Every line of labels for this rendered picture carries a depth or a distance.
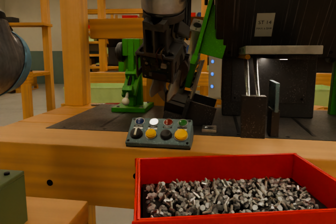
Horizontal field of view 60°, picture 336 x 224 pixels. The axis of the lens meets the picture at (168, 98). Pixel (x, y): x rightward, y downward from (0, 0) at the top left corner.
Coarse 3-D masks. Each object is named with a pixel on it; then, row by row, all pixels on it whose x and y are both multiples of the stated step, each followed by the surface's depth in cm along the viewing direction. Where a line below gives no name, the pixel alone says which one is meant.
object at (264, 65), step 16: (224, 64) 99; (240, 64) 98; (272, 64) 96; (288, 64) 95; (304, 64) 95; (224, 80) 100; (240, 80) 99; (288, 80) 96; (304, 80) 95; (224, 96) 101; (240, 96) 99; (288, 96) 97; (304, 96) 96; (224, 112) 101; (288, 112) 98; (304, 112) 97
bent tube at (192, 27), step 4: (192, 20) 92; (196, 20) 92; (200, 20) 92; (192, 24) 91; (196, 24) 93; (200, 24) 92; (192, 28) 90; (196, 28) 90; (200, 28) 90; (192, 32) 92; (196, 32) 92; (192, 36) 94; (196, 36) 93; (192, 40) 95; (196, 40) 94; (192, 44) 96; (188, 48) 98; (192, 48) 97; (188, 52) 98; (192, 52) 98; (184, 84) 94; (180, 88) 92; (176, 92) 90; (180, 92) 91
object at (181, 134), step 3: (180, 129) 66; (183, 129) 66; (177, 132) 66; (180, 132) 65; (183, 132) 65; (186, 132) 66; (174, 135) 66; (177, 135) 65; (180, 135) 65; (183, 135) 65; (186, 135) 65; (177, 138) 65; (180, 138) 65; (183, 138) 65
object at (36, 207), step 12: (36, 204) 51; (48, 204) 51; (60, 204) 51; (72, 204) 51; (84, 204) 51; (36, 216) 47; (48, 216) 47; (60, 216) 47; (72, 216) 47; (84, 216) 51
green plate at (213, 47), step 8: (208, 0) 81; (208, 8) 81; (208, 16) 82; (208, 24) 83; (200, 32) 82; (208, 32) 83; (200, 40) 83; (208, 40) 83; (216, 40) 83; (200, 48) 84; (208, 48) 84; (216, 48) 83; (224, 48) 83; (216, 56) 84
